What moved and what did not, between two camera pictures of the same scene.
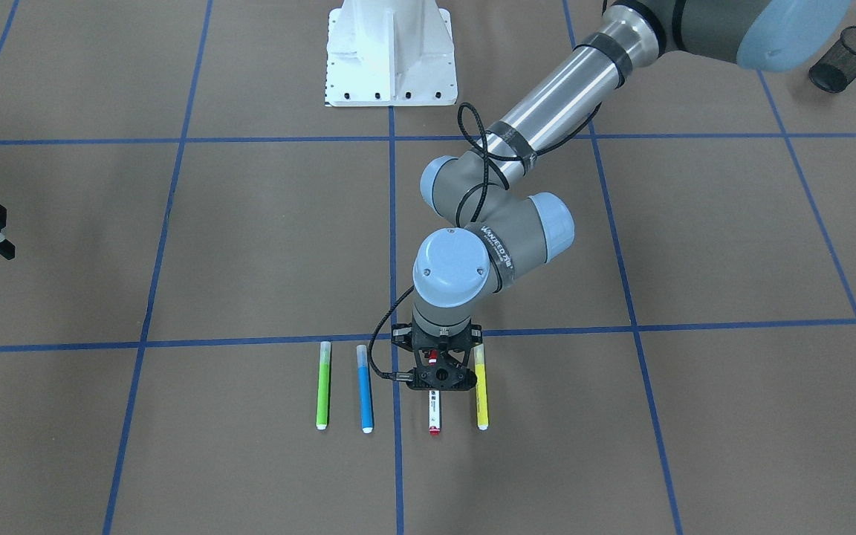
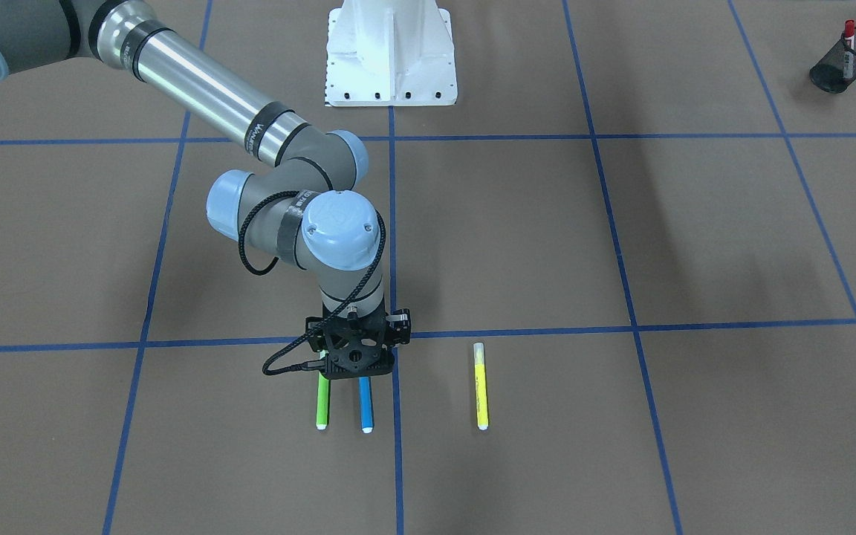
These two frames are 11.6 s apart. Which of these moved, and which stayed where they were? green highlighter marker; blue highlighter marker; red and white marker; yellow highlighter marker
Moved: red and white marker
Stayed: blue highlighter marker; yellow highlighter marker; green highlighter marker
